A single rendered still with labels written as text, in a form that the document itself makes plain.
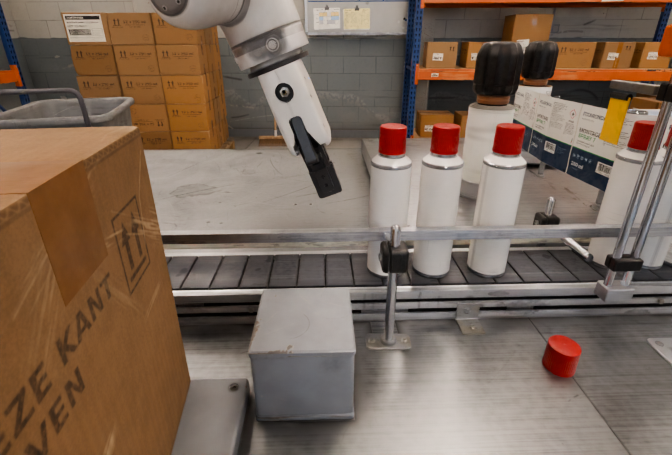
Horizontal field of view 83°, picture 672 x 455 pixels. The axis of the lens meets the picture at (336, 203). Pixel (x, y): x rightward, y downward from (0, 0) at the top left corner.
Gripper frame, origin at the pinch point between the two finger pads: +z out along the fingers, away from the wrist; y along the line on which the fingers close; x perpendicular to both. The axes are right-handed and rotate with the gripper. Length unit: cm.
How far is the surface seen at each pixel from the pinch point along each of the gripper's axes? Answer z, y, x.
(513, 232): 13.4, -5.2, -20.1
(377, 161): -0.7, -2.1, -7.1
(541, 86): 16, 57, -56
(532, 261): 23.4, 0.4, -23.9
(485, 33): 48, 436, -188
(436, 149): 0.5, -2.1, -14.3
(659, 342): 31.2, -11.8, -32.4
